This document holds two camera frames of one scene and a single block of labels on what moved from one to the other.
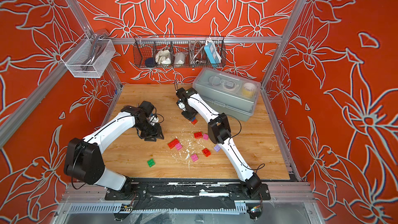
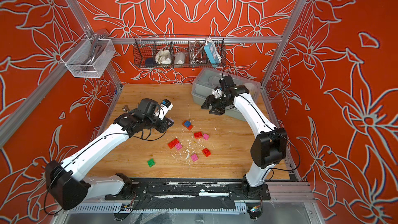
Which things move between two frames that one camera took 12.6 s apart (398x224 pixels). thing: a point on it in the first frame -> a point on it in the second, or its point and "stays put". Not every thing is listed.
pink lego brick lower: x=194 y=157 stays put
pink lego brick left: x=178 y=146 stays put
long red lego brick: x=173 y=143 stays put
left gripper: x=157 y=133 -> x=166 y=124
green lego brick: x=151 y=163 stays put
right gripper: x=189 y=117 -> x=210 y=101
